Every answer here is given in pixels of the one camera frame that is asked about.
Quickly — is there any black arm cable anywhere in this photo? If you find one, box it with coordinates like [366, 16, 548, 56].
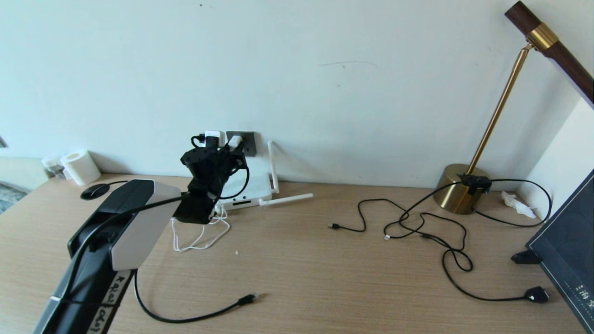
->
[60, 135, 251, 302]

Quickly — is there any thin black lamp cord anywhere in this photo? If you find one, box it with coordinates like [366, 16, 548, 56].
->
[472, 178, 553, 227]

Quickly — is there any black junction box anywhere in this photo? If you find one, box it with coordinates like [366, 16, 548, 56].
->
[458, 173, 491, 195]

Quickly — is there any dark blue framed board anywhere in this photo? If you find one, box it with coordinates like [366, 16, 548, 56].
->
[526, 170, 594, 333]

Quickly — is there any grey wall socket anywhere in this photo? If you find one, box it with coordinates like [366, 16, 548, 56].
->
[226, 131, 257, 157]

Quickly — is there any small clear jar white lid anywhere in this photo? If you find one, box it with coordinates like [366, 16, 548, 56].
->
[42, 155, 65, 180]

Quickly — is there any white toilet paper roll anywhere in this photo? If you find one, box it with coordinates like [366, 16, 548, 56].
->
[60, 150, 101, 186]

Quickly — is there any crumpled white tissue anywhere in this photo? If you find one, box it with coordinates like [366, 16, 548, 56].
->
[500, 191, 537, 219]

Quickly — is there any black cable with silver tip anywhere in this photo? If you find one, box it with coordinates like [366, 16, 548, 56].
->
[383, 212, 474, 273]

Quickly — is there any black ethernet cable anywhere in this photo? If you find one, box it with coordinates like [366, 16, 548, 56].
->
[109, 180, 257, 323]

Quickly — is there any thin white power cable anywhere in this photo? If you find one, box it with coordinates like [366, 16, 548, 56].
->
[171, 206, 231, 252]

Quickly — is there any black USB cable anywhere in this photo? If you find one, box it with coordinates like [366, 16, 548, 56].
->
[328, 182, 465, 233]
[441, 231, 550, 304]

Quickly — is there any black oval desk grommet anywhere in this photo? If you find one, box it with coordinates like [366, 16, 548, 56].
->
[81, 183, 110, 200]

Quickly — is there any grey patterned cloth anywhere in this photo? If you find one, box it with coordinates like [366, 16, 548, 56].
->
[0, 183, 24, 214]

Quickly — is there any white router with four antennas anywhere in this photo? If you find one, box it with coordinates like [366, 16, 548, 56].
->
[218, 141, 314, 210]

